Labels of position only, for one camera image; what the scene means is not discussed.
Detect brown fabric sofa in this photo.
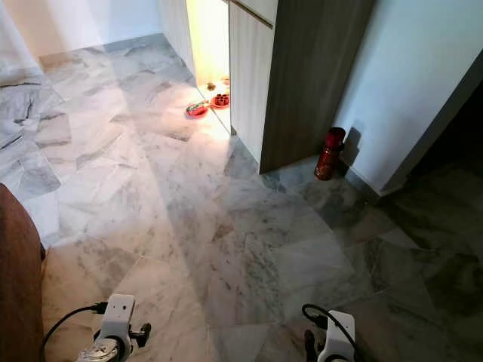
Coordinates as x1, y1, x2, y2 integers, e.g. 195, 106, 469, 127
0, 183, 46, 362

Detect dark red thermos bottle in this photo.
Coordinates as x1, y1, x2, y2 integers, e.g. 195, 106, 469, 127
314, 127, 347, 182

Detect red offering plate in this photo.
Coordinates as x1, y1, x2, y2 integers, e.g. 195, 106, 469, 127
210, 93, 232, 109

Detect tall wooden cabinet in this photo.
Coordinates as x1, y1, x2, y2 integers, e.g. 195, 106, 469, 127
158, 0, 378, 176

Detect white curtain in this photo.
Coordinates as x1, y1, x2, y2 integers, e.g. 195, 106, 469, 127
0, 8, 38, 84

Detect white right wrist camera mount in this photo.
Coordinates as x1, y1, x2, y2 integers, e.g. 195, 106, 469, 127
317, 311, 355, 362

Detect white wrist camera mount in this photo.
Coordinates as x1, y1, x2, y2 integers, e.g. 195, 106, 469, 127
317, 311, 355, 362
100, 294, 137, 344

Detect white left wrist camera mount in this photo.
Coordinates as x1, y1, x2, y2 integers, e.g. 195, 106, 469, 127
100, 294, 137, 344

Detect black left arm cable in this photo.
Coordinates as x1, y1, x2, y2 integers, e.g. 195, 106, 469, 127
42, 302, 109, 362

